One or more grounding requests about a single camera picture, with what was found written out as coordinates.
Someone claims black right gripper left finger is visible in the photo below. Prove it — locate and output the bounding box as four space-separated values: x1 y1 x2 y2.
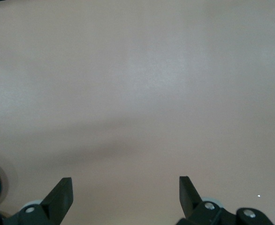
0 177 74 225

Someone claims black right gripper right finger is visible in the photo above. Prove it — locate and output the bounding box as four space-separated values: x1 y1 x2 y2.
176 175 275 225

